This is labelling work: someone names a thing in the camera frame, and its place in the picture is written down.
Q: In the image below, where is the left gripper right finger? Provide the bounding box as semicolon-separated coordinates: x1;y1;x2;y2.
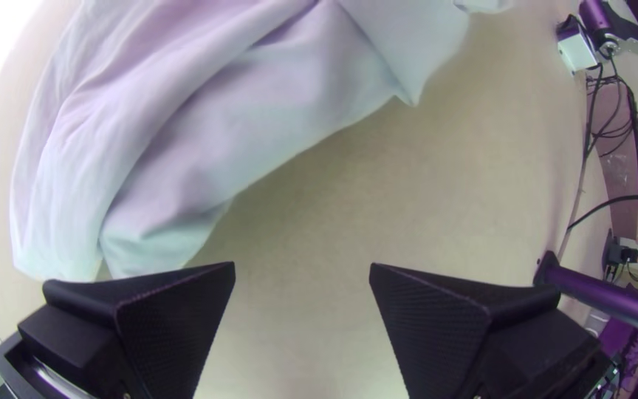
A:
368;262;612;399

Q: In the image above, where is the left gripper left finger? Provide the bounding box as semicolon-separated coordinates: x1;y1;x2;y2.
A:
17;261;237;399

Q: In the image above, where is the grey t-shirt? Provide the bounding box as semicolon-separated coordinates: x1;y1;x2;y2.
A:
8;0;514;284

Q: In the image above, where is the black cable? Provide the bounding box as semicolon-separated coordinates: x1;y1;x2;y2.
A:
565;194;638;233

